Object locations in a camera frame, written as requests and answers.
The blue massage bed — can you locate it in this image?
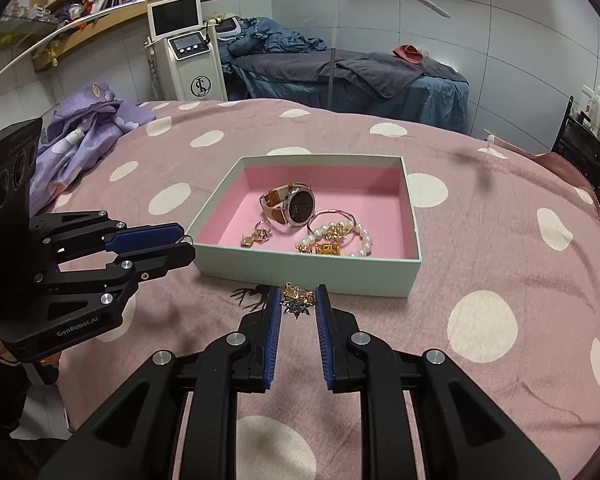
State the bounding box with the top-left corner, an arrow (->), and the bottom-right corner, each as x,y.
228,51 -> 469,134

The dark grey towel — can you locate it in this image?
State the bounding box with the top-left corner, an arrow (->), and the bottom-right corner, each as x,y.
230,50 -> 467,99

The gold crystal brooch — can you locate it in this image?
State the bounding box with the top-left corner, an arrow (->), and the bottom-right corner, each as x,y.
280,283 -> 315,318

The mint green pink-lined box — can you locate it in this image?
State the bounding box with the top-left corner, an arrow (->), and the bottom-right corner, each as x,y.
187,154 -> 422,298

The white beauty machine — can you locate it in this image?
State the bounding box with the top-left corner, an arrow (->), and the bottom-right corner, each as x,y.
145,0 -> 228,102

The purple floral blanket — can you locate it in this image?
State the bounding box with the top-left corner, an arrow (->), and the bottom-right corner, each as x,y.
29,82 -> 155,216

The black metal trolley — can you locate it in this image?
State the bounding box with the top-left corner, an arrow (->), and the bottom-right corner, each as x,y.
552,96 -> 600,197

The crumpled blue bedding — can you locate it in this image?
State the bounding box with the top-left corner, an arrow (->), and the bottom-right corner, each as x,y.
219,18 -> 328,63

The gold heart charm ring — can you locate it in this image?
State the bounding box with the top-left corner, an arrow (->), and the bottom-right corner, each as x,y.
239,219 -> 274,250

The red folded cloth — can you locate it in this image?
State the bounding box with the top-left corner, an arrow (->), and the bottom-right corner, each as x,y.
392,44 -> 424,65

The white pearl bracelet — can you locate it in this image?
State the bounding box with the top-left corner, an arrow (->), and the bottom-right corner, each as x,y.
294,220 -> 374,258

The silver bangle bracelet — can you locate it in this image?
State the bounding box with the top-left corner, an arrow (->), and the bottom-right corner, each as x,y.
306,209 -> 358,241

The left hand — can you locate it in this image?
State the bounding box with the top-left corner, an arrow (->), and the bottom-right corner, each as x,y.
0,341 -> 61,366

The tan strap wristwatch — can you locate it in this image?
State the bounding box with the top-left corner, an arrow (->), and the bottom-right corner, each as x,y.
260,182 -> 315,228

